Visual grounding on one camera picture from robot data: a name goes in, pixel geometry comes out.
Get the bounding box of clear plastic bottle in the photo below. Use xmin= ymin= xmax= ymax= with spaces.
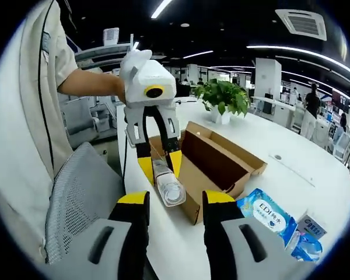
xmin=151 ymin=157 xmax=187 ymax=208

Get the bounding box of brown cardboard shoe box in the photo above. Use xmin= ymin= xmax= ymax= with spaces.
xmin=147 ymin=121 xmax=268 ymax=226

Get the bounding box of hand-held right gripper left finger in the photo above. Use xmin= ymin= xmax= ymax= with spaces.
xmin=46 ymin=191 xmax=151 ymax=280

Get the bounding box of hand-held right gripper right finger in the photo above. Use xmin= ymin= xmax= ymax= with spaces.
xmin=202 ymin=190 xmax=312 ymax=280

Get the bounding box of white office desk partition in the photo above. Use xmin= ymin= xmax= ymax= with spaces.
xmin=252 ymin=94 xmax=303 ymax=128

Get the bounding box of short ceiling light strip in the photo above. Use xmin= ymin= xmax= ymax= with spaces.
xmin=150 ymin=0 xmax=173 ymax=19

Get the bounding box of grey background chair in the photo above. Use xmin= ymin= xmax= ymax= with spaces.
xmin=61 ymin=96 xmax=117 ymax=138

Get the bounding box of long curved ceiling light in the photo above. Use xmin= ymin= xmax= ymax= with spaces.
xmin=246 ymin=44 xmax=350 ymax=79

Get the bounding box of grey metal shelf rack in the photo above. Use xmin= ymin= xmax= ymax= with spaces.
xmin=74 ymin=33 xmax=141 ymax=71

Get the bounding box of blue floral tissue pack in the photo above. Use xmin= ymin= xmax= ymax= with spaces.
xmin=290 ymin=230 xmax=324 ymax=263

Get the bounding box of ceiling air conditioner vent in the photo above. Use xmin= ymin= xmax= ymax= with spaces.
xmin=275 ymin=8 xmax=328 ymax=41

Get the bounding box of green potted plant white pot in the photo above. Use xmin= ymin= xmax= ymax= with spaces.
xmin=194 ymin=78 xmax=251 ymax=125

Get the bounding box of person in beige shirt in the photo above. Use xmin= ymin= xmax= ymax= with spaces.
xmin=0 ymin=0 xmax=79 ymax=263

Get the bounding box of small white grey box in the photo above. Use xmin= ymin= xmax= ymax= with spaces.
xmin=296 ymin=215 xmax=328 ymax=240

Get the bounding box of blue white wet wipes pack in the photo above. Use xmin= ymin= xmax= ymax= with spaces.
xmin=236 ymin=188 xmax=298 ymax=249

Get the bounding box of dark wall screen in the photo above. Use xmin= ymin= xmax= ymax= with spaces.
xmin=331 ymin=89 xmax=350 ymax=117

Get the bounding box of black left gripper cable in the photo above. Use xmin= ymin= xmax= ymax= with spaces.
xmin=121 ymin=128 xmax=130 ymax=187

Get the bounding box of grey mesh office chair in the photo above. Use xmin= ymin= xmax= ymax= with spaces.
xmin=45 ymin=142 xmax=126 ymax=265

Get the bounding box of white table cable cover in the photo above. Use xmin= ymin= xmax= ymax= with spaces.
xmin=268 ymin=151 xmax=316 ymax=187

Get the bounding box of white device on shelf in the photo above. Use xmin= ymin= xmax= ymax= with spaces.
xmin=103 ymin=27 xmax=120 ymax=47

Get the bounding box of group of white office chairs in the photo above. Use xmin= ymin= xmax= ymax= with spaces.
xmin=313 ymin=116 xmax=350 ymax=179

